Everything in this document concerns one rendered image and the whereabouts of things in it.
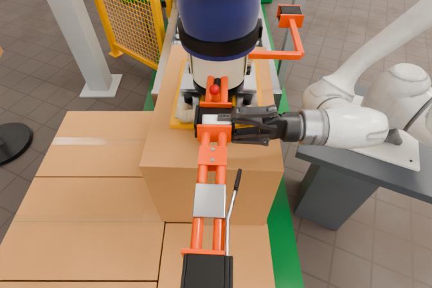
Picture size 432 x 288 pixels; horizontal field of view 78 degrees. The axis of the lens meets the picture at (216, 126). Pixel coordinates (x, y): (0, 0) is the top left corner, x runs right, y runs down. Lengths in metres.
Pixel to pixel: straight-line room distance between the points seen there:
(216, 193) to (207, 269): 0.14
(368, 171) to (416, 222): 1.00
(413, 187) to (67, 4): 2.10
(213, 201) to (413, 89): 0.76
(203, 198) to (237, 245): 0.56
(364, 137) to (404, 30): 0.25
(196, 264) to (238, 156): 0.36
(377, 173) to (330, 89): 0.43
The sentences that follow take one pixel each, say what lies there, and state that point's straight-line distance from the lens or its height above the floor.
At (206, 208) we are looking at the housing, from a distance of 0.53.
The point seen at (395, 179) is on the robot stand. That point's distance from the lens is 1.13.
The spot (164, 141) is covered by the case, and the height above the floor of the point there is 0.95.
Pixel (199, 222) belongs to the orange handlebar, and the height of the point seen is 1.08.
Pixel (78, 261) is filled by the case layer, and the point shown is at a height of 0.54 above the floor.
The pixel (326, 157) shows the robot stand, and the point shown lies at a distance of 1.07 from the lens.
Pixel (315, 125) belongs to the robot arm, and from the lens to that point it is 0.66.
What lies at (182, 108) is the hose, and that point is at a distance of 0.77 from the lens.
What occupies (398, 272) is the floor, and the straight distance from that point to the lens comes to 1.88.
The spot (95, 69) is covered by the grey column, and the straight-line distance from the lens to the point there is 2.39.
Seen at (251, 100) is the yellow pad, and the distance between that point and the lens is 0.85.
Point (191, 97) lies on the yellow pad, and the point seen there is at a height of 0.99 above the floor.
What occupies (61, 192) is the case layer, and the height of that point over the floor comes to 0.54.
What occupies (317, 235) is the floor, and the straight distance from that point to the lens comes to 1.76.
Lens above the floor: 1.57
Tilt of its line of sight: 49 degrees down
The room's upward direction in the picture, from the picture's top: straight up
